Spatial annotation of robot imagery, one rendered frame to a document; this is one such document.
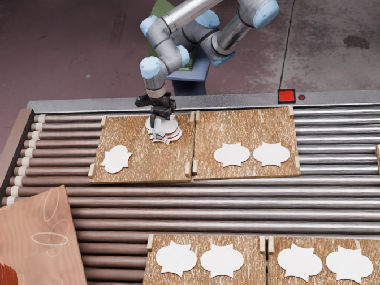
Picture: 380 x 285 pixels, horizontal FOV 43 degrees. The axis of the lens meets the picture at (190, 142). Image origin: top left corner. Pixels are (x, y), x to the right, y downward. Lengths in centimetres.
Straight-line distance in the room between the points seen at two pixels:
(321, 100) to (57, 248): 123
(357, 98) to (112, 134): 105
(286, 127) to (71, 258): 98
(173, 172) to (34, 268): 62
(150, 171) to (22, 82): 233
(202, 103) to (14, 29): 284
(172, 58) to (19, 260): 89
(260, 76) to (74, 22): 180
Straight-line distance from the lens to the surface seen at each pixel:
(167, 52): 182
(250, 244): 172
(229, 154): 193
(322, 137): 201
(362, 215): 183
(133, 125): 212
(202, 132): 202
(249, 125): 203
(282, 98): 214
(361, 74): 365
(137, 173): 195
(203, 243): 173
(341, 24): 406
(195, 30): 226
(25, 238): 181
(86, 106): 231
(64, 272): 169
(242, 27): 201
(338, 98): 217
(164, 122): 204
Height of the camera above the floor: 246
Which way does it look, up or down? 50 degrees down
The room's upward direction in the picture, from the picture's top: 12 degrees counter-clockwise
